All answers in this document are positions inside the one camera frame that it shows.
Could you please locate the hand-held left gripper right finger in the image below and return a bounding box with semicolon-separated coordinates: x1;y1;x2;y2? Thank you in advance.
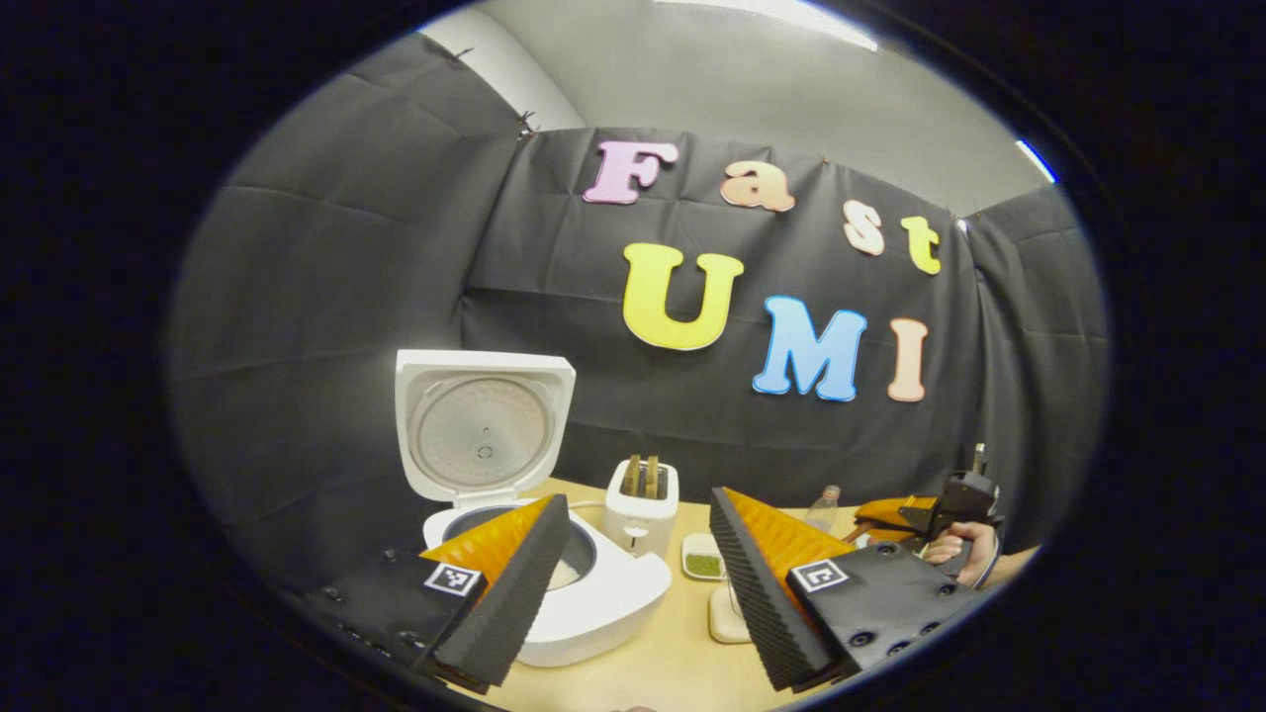
708;487;980;693

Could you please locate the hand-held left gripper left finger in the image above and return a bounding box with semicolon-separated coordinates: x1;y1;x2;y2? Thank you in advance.
307;494;573;695

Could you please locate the clear box of rice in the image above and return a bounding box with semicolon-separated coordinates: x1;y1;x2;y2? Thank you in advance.
708;583;755;645

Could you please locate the white rice cooker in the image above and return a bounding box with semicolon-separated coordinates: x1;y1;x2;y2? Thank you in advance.
396;349;672;668

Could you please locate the white divided dish of beans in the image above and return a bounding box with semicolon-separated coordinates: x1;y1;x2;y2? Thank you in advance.
682;534;730;581

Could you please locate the small clear plastic bottle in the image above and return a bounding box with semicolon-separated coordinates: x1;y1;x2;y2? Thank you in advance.
803;485;842;535

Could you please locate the white toaster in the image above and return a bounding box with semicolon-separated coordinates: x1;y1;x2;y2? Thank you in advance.
603;455;680;560

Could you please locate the black backdrop cloth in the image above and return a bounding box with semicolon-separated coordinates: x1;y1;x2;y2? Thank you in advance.
168;35;1109;594

